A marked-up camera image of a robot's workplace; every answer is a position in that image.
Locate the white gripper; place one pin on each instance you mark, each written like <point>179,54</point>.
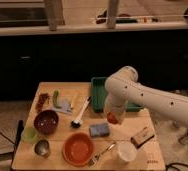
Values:
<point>116,107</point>

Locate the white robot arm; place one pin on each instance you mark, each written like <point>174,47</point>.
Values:
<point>123,86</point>

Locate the orange bowl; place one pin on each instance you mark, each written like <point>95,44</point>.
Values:
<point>78,149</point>

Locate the purple bowl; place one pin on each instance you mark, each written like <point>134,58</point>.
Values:
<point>46,122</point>

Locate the green plastic tray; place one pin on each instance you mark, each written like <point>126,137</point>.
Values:
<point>99,94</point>

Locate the blue sponge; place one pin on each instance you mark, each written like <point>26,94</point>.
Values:
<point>99,130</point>

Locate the yellow stick toy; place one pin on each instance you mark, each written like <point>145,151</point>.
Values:
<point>73,100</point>

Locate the white cup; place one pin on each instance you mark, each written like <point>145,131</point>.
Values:
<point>126,151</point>

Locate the grey blue cloth piece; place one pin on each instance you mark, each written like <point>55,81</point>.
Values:
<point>64,107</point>

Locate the green pepper toy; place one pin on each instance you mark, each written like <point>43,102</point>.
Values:
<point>55,99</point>

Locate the metal fork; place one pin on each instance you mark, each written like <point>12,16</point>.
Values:
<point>96,158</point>

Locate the red chili strip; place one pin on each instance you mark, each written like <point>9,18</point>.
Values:
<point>43,97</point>

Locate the metal cup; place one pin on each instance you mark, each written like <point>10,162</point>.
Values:
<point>42,148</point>

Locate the light green cup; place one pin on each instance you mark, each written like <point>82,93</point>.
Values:
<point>29,135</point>

